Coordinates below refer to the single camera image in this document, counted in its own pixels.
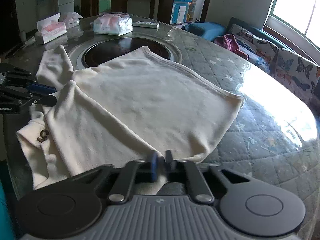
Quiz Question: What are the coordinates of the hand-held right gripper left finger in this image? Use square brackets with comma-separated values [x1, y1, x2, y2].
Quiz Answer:
[67, 150, 159, 205]

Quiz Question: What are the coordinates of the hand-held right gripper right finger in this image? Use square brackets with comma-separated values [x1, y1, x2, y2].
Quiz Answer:
[164, 149, 253, 205]

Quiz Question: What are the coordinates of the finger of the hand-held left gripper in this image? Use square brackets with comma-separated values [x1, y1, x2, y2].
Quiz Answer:
[0, 63, 57, 95]
[0, 90, 57, 106]

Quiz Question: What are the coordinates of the cream long-sleeved top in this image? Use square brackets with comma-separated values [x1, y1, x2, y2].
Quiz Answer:
[16, 44, 245, 190]

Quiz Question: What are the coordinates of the white and pink tissue pack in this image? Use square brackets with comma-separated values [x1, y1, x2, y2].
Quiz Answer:
[59, 12, 83, 29]
[35, 12, 67, 44]

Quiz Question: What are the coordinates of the round black cooktop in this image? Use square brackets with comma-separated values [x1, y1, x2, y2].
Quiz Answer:
[67, 35, 182, 68]

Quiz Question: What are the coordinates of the large white tissue pack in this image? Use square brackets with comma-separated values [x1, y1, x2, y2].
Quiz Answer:
[90, 13, 133, 36]

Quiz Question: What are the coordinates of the white remote control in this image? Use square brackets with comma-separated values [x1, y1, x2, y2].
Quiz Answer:
[132, 21, 160, 29]

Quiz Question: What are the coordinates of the pink cloth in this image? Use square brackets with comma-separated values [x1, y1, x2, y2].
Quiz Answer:
[214, 34, 249, 60]

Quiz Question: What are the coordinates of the blue sofa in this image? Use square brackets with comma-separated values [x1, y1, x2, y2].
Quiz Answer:
[181, 17, 320, 110]

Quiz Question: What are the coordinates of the teal cabinet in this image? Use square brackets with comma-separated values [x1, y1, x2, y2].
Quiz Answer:
[170, 0, 193, 25]

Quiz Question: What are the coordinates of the window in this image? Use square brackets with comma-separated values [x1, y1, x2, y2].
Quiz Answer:
[262, 0, 320, 48]

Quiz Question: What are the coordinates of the dark wooden door frame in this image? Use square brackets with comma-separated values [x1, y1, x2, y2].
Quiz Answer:
[157, 0, 215, 24]

